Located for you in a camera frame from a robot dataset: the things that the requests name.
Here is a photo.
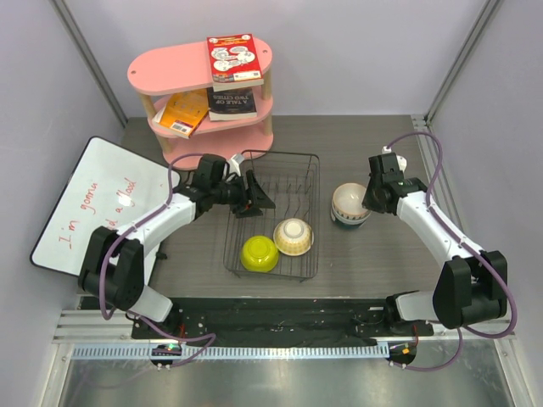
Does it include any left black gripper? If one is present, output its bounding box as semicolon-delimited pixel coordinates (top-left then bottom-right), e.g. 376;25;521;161
210;170;274;218

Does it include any white bowl with green stripes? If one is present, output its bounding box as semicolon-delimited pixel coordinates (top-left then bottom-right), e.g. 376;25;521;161
332;183;370;220

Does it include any plain white ribbed bowl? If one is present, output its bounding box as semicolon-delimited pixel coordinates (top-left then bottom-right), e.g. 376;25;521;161
330;207;371;223

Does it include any black wire dish rack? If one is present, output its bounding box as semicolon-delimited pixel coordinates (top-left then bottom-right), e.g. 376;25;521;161
223;149;320;282

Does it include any white bowl with yellow pattern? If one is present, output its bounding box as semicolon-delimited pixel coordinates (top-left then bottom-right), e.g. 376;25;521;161
273;218;314;257

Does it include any teal and white bowl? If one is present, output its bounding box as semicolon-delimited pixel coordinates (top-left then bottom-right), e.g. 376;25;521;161
332;217;367;230

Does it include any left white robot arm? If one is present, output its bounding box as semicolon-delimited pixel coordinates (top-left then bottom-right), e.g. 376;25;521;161
78;153;275;338

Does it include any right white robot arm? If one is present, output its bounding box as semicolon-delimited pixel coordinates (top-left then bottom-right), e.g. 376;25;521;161
362;153;507;335

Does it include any yellow-green bowl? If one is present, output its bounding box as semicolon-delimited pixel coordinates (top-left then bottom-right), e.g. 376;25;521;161
240;235;279;273

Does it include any black Tale of Two Cities book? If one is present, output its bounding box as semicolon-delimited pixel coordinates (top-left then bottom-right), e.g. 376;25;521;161
207;87;257;121

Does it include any pink three-tier shelf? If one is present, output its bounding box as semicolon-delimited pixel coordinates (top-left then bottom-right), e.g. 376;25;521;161
127;38;274;163

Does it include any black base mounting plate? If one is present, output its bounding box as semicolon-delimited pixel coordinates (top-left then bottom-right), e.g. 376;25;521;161
131;295;451;347

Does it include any orange paperback book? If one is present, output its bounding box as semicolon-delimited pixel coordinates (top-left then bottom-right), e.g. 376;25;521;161
153;88;209;139

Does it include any red comic book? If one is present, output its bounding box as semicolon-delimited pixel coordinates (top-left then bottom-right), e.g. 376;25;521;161
206;33;264;92

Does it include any white dry-erase board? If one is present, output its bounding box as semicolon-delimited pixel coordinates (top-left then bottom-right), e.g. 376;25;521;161
30;137;168;276

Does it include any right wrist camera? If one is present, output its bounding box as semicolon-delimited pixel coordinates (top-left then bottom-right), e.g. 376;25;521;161
381;146;407;171

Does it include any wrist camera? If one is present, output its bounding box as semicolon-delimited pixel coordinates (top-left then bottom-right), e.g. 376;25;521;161
227;153;244;176
381;146;407;171

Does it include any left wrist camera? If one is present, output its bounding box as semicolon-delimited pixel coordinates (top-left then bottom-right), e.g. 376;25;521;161
227;153;244;176

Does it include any white slotted cable duct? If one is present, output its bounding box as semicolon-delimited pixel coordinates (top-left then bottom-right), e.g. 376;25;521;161
71;343;389;361

